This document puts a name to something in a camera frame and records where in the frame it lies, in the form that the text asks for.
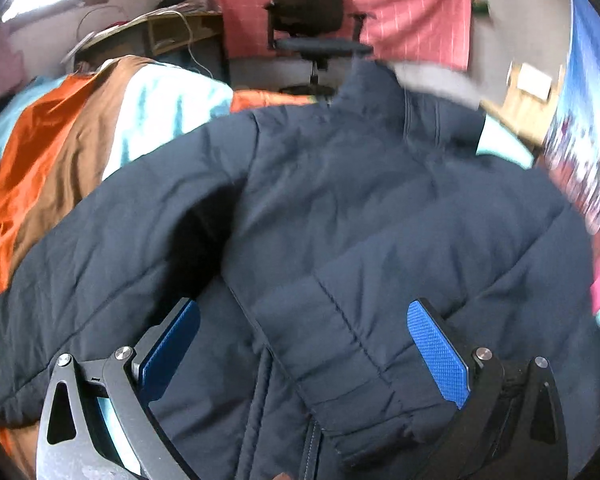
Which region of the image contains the dark navy puffer jacket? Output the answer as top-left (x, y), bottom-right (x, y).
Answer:
top-left (0, 57), bottom-right (600, 480)

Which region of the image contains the multicolour striped bed quilt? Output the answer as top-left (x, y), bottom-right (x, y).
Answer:
top-left (0, 54), bottom-right (537, 476)

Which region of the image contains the blue patterned hanging curtain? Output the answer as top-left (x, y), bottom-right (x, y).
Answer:
top-left (544, 0), bottom-right (600, 326)

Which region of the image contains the light wooden chair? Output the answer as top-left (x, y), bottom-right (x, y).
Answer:
top-left (480, 62), bottom-right (566, 150)

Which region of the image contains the white paper on chair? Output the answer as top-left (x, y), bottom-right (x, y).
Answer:
top-left (516, 63), bottom-right (553, 102)

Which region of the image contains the wooden desk with shelf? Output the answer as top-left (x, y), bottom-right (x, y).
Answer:
top-left (61, 3), bottom-right (230, 84)

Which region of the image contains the black office chair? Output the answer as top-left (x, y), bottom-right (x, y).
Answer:
top-left (264, 0), bottom-right (374, 98)

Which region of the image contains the white charging cable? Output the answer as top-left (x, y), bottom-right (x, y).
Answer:
top-left (172, 8), bottom-right (216, 80)

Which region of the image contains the pink checked wall cloth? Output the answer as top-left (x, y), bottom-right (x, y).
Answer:
top-left (215, 0), bottom-right (471, 70)

